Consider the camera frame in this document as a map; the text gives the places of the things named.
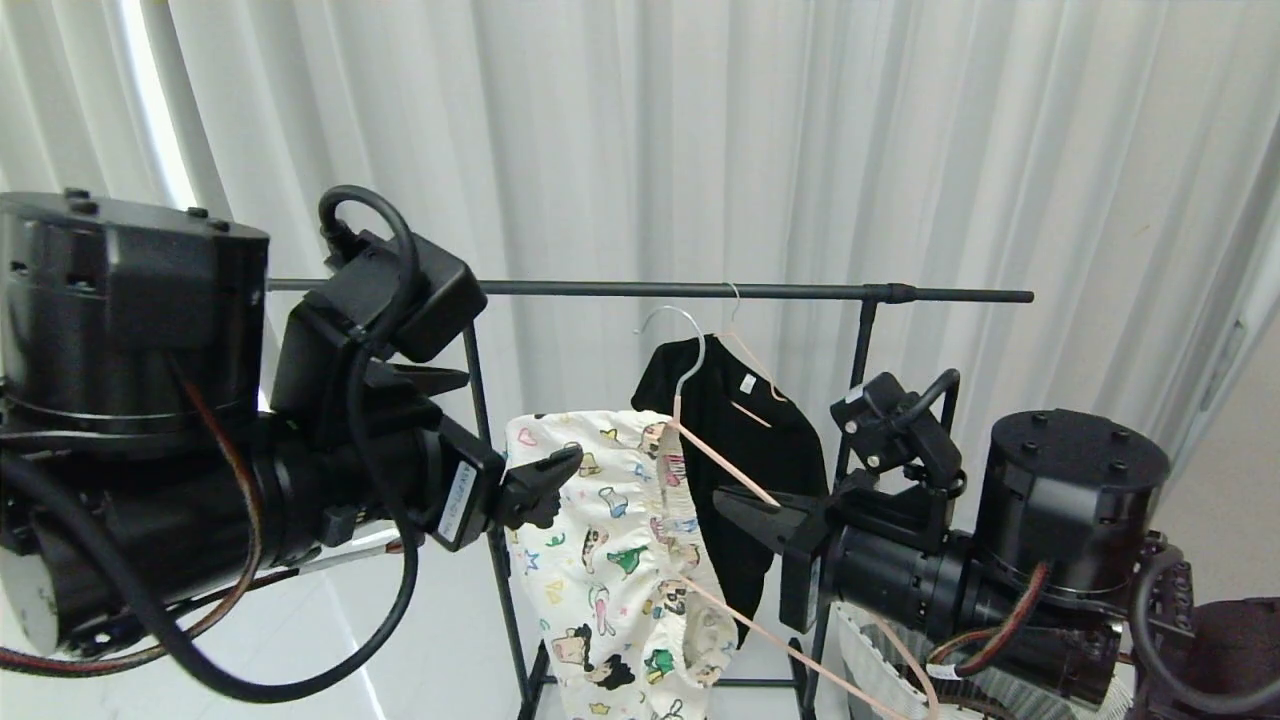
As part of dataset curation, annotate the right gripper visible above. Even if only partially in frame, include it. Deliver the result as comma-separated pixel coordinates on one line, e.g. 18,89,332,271
780,480,1121,711

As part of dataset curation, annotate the black garment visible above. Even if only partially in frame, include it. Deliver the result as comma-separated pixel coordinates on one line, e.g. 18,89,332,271
630,335,831,646

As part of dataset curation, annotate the pink clothes hanger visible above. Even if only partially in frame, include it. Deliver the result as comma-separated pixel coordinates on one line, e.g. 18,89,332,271
715,283,791,429
635,305,943,720

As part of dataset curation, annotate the white laundry basket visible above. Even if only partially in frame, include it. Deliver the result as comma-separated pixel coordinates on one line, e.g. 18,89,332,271
835,600,1136,720

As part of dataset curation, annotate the black clothes rack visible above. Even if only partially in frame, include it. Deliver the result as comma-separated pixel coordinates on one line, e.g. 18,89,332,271
268,280,1034,720

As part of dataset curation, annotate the cream printed garment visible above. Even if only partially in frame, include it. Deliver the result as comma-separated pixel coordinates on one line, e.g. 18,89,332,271
505,410,741,720

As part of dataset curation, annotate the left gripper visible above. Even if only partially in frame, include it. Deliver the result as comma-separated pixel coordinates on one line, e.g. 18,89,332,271
10,415,506,656

